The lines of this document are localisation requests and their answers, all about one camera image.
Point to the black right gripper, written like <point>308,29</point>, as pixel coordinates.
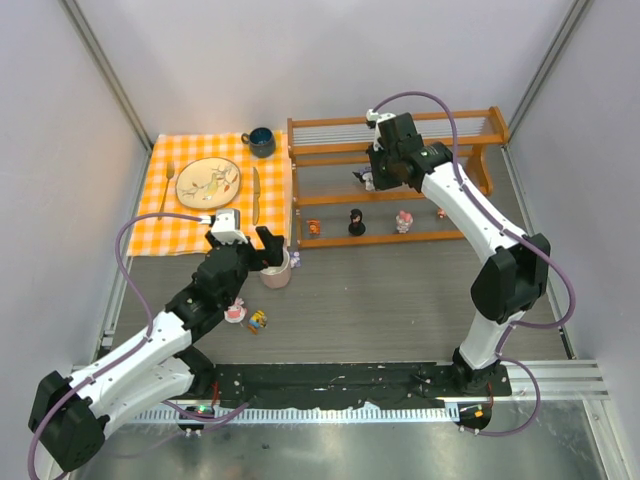
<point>379,178</point>

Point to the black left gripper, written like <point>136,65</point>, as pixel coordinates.
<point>257,255</point>

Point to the pink mug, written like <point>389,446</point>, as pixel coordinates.
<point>279,276</point>

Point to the purple bunny figurine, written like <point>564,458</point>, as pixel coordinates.
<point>295,259</point>

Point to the black purple Kuromi figurine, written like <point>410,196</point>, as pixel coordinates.
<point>365,177</point>

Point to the pink My Melody figurine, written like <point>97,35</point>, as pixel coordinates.
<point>404,221</point>

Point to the pink white round figurine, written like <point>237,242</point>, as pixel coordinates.
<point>236,313</point>

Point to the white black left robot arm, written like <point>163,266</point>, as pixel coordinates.
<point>72,416</point>

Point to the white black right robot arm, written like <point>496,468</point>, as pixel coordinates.
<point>513,274</point>

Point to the orange wooden shelf rack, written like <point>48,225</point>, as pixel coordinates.
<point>323,151</point>

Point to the orange tiger figurine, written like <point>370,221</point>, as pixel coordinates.
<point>314,227</point>

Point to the orange checkered cloth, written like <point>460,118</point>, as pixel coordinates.
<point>275,178</point>

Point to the yellow minion figurine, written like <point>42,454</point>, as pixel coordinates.
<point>257,321</point>

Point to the gold knife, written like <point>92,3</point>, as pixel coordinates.
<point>256,196</point>

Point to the black haired girl figurine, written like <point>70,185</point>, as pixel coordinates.
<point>356,226</point>

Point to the decorated ceramic plate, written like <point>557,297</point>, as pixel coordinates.
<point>208,183</point>

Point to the dark blue mug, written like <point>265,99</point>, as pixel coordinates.
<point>260,141</point>

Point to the gold fork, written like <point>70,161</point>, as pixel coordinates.
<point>169,174</point>

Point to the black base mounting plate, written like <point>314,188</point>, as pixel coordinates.
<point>339,386</point>

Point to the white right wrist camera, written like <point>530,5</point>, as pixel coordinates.
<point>374,119</point>

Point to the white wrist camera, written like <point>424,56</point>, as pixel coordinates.
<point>225,226</point>
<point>374,119</point>

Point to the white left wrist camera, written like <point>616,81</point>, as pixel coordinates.
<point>225,226</point>

